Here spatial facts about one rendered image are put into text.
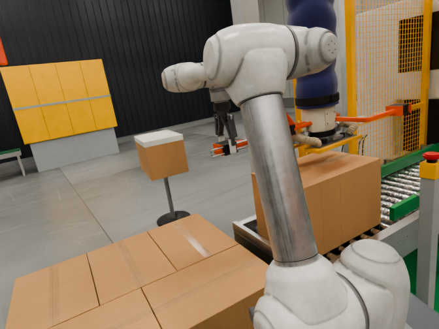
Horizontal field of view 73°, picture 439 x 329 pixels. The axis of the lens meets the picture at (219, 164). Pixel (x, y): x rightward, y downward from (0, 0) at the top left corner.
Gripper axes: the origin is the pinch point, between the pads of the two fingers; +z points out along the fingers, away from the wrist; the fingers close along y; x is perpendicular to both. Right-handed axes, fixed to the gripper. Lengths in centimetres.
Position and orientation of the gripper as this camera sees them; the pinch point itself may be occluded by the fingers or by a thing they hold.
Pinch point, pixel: (227, 146)
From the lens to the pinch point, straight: 135.2
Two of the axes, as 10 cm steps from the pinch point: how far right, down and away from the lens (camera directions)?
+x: -8.6, 2.5, -4.4
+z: 1.4, 9.5, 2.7
